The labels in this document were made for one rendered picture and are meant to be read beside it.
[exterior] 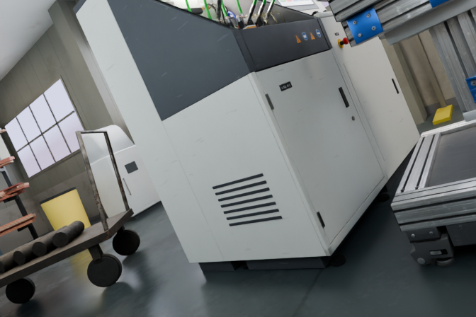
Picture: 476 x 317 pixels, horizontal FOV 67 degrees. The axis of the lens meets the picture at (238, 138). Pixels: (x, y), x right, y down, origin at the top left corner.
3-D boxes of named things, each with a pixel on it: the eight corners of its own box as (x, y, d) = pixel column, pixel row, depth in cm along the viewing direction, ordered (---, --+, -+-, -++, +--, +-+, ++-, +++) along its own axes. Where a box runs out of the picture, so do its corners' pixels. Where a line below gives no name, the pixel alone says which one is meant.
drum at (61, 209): (87, 238, 490) (65, 190, 486) (105, 233, 462) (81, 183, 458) (57, 255, 455) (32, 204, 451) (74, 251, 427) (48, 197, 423)
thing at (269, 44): (257, 70, 130) (239, 29, 129) (248, 75, 133) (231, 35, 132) (329, 49, 175) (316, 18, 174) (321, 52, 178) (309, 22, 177)
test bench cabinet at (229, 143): (338, 274, 131) (250, 72, 127) (230, 275, 170) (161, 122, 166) (394, 192, 182) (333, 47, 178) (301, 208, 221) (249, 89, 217)
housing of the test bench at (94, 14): (230, 274, 170) (95, -23, 162) (194, 275, 189) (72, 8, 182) (345, 166, 273) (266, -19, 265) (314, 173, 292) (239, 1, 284)
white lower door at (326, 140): (331, 244, 132) (256, 71, 128) (326, 245, 133) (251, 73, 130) (385, 176, 179) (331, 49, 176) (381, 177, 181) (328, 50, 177)
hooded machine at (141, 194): (167, 201, 501) (128, 116, 495) (137, 220, 456) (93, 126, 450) (140, 209, 538) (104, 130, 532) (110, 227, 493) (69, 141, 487)
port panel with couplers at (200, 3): (222, 47, 198) (198, -5, 197) (217, 50, 201) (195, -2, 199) (236, 45, 208) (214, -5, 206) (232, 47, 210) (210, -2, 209)
